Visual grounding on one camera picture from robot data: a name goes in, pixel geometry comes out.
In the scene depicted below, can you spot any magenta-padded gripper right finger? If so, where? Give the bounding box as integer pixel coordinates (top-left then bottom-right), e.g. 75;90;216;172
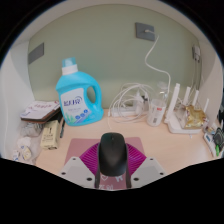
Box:
125;143;167;189

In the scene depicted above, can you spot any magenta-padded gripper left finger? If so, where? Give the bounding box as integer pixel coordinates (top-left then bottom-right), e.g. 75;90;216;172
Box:
59;142;101;189

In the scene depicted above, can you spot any black computer mouse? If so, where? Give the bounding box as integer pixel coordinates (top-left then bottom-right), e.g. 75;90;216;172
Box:
97;132;129;177

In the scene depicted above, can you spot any pink printed mouse pad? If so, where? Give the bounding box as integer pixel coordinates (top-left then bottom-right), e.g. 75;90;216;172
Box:
64;136;148;191

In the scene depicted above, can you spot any black pen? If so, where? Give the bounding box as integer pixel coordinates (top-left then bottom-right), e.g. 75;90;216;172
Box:
59;118;66;139

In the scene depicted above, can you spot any small beige box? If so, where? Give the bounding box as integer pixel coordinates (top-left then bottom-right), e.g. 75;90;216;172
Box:
40;119;60;150

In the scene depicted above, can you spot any white router with antennas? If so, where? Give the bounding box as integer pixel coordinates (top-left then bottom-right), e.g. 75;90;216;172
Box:
164;83;212;135

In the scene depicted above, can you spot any blue detergent bottle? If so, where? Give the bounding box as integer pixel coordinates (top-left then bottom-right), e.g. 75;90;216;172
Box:
55;57;105;127

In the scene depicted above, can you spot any clear plastic bag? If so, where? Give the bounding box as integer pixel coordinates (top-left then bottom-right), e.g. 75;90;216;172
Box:
11;121;44;164

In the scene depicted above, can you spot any small grey packet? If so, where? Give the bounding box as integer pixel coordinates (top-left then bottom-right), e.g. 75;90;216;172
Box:
19;121;43;138

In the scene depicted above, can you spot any stack of booklets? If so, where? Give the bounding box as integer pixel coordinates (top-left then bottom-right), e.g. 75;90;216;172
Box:
20;100;63;124

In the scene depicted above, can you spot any gold foil bag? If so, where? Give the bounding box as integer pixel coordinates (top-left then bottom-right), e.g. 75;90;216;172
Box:
183;104;208;129

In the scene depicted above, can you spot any white remote control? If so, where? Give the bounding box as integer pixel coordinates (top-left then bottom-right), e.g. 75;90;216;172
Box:
203;130;219;158

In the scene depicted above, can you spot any white power strip with cables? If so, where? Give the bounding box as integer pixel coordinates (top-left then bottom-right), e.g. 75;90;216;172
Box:
108;82;155;124

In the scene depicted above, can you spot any white power cable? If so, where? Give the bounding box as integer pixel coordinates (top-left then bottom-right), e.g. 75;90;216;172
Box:
144;29;172;93

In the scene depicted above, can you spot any grey blank wall plate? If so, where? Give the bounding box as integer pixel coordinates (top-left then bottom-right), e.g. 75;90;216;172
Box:
27;42;45;65

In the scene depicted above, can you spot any white wall charger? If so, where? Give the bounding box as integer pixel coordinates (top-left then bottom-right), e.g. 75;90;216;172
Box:
191;44;202;63

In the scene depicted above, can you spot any grey wall socket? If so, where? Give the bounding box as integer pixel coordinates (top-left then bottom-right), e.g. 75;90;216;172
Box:
134;22;156;42

